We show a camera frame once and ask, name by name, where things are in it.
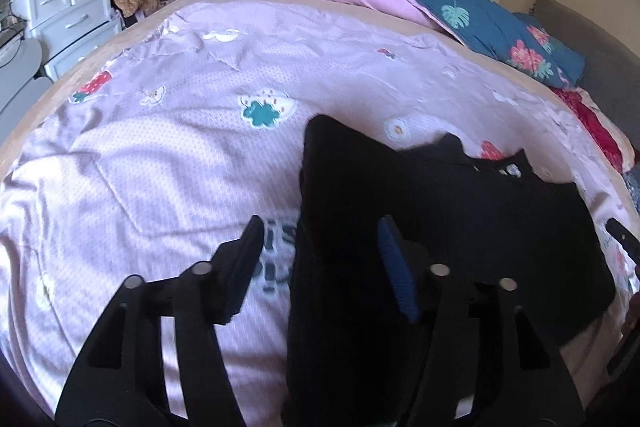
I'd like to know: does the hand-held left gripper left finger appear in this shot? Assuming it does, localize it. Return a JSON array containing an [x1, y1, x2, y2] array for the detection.
[[55, 214, 266, 427]]

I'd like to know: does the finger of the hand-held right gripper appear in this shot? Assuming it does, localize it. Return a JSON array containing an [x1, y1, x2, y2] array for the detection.
[[605, 218, 640, 268]]

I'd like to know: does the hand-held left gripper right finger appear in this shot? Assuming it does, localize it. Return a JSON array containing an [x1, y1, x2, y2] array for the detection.
[[377, 216, 587, 427]]

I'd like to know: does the black sweater with orange cuffs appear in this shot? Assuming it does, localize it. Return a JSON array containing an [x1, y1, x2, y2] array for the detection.
[[285, 114, 616, 427]]

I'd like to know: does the blue patterned cloth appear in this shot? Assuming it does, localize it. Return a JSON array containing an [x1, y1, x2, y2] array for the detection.
[[622, 169, 640, 212]]

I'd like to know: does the red floral pillow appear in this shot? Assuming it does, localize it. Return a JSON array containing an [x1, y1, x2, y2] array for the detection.
[[552, 88, 633, 175]]

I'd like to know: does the pink printed bed sheet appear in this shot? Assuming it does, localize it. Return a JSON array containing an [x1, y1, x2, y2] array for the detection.
[[0, 0, 631, 423]]

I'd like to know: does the grey padded headboard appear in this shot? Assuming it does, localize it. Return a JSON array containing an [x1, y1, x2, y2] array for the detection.
[[530, 0, 640, 158]]

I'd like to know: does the grey round table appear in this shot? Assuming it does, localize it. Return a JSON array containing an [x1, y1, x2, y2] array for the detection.
[[0, 38, 43, 112]]

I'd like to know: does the white drawer cabinet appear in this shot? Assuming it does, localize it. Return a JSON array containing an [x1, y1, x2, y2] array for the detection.
[[12, 0, 123, 82]]

